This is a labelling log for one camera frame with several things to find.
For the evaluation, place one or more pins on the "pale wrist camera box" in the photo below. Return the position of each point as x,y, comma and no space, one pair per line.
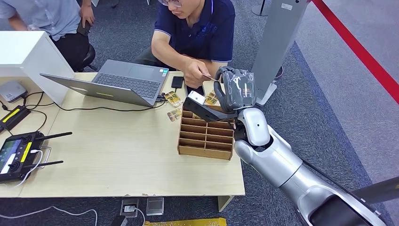
197,98

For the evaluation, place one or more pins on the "brown key card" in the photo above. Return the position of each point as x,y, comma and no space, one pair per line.
208,76

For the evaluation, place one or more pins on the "person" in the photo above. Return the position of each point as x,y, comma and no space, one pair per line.
46,15
199,34

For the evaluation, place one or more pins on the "black stool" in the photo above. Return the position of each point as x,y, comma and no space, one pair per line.
88,56

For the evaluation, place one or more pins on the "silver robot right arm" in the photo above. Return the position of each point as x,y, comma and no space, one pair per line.
274,162

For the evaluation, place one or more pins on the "dark grey metal bar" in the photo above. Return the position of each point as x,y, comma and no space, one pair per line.
380,190

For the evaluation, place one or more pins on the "black pole base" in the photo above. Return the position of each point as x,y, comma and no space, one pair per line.
258,11

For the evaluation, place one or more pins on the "black device with yellow stripe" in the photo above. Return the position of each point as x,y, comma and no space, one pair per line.
12,118

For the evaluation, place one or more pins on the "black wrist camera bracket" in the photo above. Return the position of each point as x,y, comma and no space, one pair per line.
209,114

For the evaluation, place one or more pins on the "white cabinet box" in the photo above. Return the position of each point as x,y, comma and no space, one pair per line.
28,56

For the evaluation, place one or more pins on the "small black box device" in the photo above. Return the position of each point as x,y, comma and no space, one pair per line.
177,82

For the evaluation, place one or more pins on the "black remote controller with antennas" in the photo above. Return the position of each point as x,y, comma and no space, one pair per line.
18,156

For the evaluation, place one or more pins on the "black smartphone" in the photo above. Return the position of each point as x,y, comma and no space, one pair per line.
196,89

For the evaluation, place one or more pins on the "floor power socket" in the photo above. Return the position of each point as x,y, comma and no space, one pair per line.
129,208

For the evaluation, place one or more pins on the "metal floor plate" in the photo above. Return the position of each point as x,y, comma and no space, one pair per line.
155,206

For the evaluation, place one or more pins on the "black power adapter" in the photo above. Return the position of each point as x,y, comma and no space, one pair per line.
118,221

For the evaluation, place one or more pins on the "red barrier belt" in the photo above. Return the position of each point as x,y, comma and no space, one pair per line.
358,51

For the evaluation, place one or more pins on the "black handheld phone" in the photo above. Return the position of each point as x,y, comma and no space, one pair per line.
83,29

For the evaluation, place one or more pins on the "grey kiosk stand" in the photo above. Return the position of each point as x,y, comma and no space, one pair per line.
274,46

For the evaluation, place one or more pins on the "person's right hand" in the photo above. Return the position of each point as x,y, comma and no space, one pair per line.
194,73

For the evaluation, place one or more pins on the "person's hand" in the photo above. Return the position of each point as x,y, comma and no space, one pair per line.
87,14

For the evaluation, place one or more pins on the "beige desk leg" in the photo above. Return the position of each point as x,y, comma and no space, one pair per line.
225,202

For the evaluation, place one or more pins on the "yellow printed card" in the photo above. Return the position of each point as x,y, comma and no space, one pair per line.
173,99
212,99
173,114

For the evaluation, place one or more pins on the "small white router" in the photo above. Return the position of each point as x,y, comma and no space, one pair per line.
11,91

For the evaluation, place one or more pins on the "brown slotted card holder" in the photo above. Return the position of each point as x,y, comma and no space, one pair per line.
205,140

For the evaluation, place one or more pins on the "hotel card in holder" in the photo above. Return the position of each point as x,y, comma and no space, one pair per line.
196,116

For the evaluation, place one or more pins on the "grey laptop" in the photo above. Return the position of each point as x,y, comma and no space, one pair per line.
131,82

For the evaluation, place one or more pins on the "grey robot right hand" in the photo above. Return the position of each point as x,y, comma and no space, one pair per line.
237,90

